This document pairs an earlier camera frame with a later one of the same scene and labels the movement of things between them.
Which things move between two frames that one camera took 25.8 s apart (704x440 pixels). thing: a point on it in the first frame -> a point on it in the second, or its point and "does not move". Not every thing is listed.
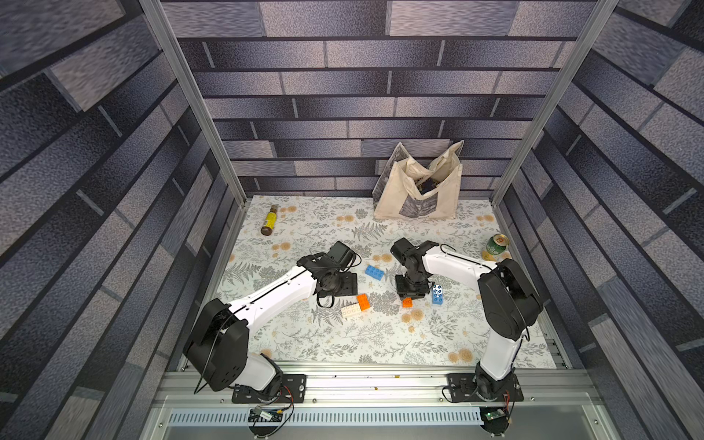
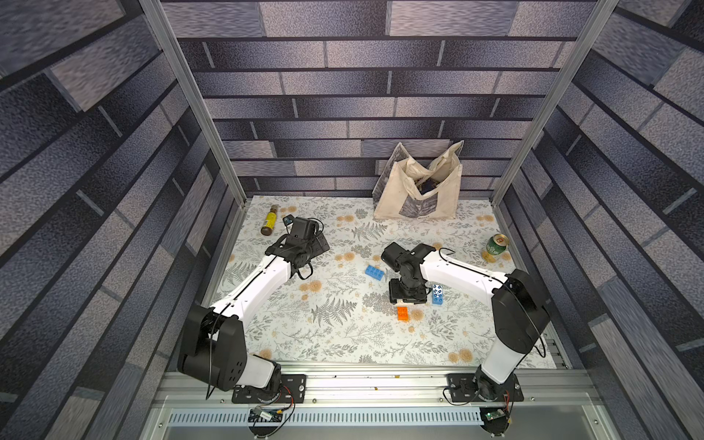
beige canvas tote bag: [412, 189] does not move
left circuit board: [258, 414] does not move
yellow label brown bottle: [269, 221] does not move
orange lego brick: [363, 302] -> [402, 313]
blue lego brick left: [375, 272] does not move
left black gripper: [351, 285] -> [318, 247]
